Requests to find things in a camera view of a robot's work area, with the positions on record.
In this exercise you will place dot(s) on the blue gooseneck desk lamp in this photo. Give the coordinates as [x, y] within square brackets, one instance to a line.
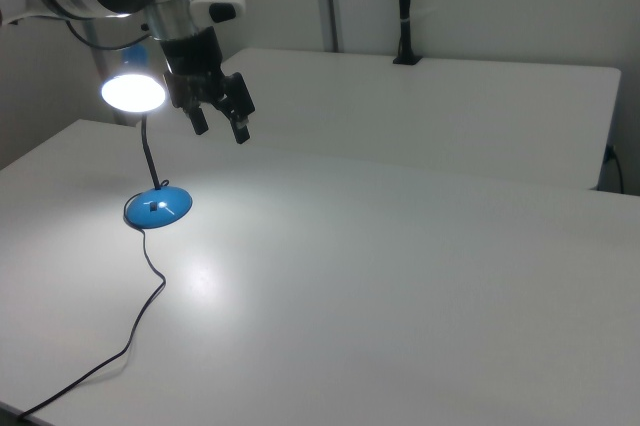
[157, 206]

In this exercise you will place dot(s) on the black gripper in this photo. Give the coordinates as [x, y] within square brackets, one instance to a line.
[192, 61]

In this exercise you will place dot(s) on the black clamped camera pole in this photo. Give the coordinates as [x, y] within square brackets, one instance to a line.
[406, 6]

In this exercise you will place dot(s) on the white adjacent folding table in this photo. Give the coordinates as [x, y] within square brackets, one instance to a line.
[425, 111]

